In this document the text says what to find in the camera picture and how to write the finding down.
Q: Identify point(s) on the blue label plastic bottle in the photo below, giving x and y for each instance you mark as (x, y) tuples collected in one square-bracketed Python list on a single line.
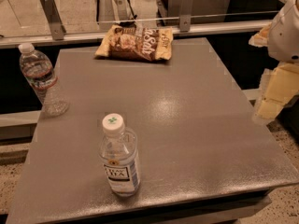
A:
[(119, 155)]

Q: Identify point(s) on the left metal rail bracket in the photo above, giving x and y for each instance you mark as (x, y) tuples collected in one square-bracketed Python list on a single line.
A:
[(56, 26)]

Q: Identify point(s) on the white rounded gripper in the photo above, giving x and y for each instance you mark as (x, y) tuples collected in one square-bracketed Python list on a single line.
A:
[(286, 34)]

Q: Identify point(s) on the right metal rail bracket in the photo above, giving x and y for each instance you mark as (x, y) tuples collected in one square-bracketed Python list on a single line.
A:
[(185, 15)]

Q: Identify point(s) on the metal rail bracket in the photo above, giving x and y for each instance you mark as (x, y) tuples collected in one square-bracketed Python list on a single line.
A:
[(185, 15), (56, 26)]

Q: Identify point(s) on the horizontal metal rail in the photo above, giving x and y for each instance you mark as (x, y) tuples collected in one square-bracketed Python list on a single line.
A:
[(219, 28)]

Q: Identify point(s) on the brown chip bag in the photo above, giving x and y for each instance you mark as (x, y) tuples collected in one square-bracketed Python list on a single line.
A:
[(136, 44)]

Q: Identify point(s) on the red label water bottle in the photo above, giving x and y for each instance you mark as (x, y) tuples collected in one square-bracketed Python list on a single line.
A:
[(39, 73)]

